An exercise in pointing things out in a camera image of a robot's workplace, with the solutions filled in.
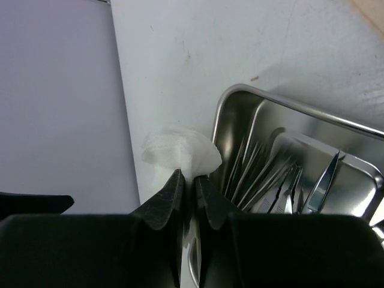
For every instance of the beige cloth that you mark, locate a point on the beige cloth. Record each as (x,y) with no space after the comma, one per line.
(372,11)

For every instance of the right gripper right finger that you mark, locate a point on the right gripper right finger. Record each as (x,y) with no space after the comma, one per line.
(215,242)

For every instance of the stainless steel tray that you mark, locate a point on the stainless steel tray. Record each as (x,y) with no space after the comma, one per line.
(342,245)

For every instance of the steel tweezers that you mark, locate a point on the steel tweezers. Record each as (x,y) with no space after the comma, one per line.
(236,169)
(250,170)
(272,173)

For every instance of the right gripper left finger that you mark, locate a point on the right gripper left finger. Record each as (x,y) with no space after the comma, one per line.
(156,256)

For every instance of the white gauze pad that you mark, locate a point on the white gauze pad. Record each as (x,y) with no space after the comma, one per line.
(181,149)

